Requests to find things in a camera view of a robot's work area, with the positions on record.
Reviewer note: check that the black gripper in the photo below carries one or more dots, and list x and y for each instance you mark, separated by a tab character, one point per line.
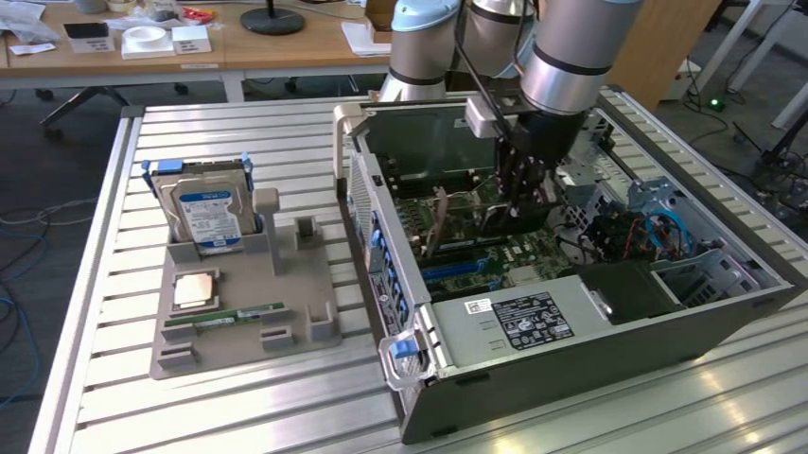
542	137

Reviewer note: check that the black graphics card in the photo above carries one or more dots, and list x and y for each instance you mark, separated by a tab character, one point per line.
486	227

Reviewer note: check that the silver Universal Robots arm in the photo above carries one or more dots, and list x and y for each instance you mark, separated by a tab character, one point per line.
568	71

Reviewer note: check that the tall metal disk bay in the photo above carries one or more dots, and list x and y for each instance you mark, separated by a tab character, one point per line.
586	189

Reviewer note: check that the green motherboard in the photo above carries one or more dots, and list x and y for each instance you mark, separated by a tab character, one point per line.
530	255

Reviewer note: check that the white box with red button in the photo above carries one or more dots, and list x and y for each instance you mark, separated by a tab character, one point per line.
686	80

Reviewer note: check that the silver chipset heatsink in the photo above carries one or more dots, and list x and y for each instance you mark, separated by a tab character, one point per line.
523	276

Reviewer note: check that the long PCIe expansion slot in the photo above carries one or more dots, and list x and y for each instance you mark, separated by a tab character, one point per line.
454	272

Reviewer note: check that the white paper stack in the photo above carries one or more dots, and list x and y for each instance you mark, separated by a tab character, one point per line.
362	42

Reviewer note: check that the brown cardboard box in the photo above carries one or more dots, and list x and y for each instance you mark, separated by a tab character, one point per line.
378	14

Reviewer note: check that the black tripod stand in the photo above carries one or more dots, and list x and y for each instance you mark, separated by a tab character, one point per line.
783	161

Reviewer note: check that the wooden office desk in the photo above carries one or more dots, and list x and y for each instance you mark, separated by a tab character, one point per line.
303	47
95	64

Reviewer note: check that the grey power supply unit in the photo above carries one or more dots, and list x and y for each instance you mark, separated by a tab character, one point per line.
454	331

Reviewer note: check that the black round lamp base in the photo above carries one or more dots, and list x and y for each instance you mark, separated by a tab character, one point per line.
271	21

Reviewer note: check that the open grey PC case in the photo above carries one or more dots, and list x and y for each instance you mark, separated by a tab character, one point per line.
568	378

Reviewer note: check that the hard disk with blue carrier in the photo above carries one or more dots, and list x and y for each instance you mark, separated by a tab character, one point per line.
208	213

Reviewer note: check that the grey plastic parts rack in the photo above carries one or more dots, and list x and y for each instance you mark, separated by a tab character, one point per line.
252	284

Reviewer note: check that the white cube box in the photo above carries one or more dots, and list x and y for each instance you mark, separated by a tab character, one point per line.
191	40

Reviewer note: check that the small red item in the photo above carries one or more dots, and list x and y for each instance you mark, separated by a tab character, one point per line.
195	15

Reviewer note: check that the silver CPU chip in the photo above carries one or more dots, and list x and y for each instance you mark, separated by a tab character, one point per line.
192	289

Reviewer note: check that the flat white box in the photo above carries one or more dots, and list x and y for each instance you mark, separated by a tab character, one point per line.
148	51

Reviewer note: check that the white tape roll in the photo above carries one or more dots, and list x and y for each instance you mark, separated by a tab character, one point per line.
144	34

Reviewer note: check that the black chair base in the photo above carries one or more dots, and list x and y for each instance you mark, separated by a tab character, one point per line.
81	97

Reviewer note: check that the white box with black lid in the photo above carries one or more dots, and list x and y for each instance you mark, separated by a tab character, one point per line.
88	37

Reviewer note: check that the white paper card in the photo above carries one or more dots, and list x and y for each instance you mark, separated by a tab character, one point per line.
31	48

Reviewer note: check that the crumpled clear plastic bag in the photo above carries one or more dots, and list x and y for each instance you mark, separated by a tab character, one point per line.
25	21

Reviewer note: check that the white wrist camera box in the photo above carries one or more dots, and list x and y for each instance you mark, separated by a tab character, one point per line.
481	118

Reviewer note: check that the white desk frame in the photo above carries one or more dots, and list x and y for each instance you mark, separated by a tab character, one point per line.
791	111

